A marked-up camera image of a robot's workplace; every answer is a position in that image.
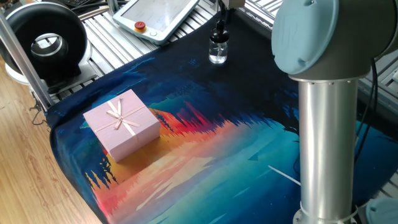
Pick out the silver grey gripper body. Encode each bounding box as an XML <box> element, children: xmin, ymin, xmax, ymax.
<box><xmin>223</xmin><ymin>0</ymin><xmax>246</xmax><ymax>10</ymax></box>

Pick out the black knobbed jar lid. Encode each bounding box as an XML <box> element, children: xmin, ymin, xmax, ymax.
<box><xmin>210</xmin><ymin>19</ymin><xmax>230</xmax><ymax>44</ymax></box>

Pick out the clear glass jar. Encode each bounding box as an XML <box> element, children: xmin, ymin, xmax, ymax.
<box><xmin>208</xmin><ymin>39</ymin><xmax>229</xmax><ymax>65</ymax></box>

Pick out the white teach pendant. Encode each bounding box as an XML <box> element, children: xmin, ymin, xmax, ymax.
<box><xmin>112</xmin><ymin>0</ymin><xmax>200</xmax><ymax>46</ymax></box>

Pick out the colourful landscape printed mat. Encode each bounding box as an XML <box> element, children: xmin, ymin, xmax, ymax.
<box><xmin>45</xmin><ymin>11</ymin><xmax>398</xmax><ymax>224</ymax></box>

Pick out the pink gift box with ribbon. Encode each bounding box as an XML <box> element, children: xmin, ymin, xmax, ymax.
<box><xmin>83</xmin><ymin>88</ymin><xmax>161</xmax><ymax>163</ymax></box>

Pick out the white zip tie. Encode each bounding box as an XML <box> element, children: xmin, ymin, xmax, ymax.
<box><xmin>267</xmin><ymin>165</ymin><xmax>302</xmax><ymax>187</ymax></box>

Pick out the black round blower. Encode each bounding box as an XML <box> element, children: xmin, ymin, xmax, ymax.
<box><xmin>0</xmin><ymin>1</ymin><xmax>98</xmax><ymax>87</ymax></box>

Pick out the long black cable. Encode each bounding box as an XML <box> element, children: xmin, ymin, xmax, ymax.
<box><xmin>354</xmin><ymin>57</ymin><xmax>379</xmax><ymax>164</ymax></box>

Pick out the aluminium table edge rail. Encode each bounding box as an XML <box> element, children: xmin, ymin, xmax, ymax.
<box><xmin>238</xmin><ymin>0</ymin><xmax>398</xmax><ymax>118</ymax></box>

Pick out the aluminium frame post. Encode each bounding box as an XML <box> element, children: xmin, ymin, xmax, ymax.
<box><xmin>0</xmin><ymin>11</ymin><xmax>55</xmax><ymax>112</ymax></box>

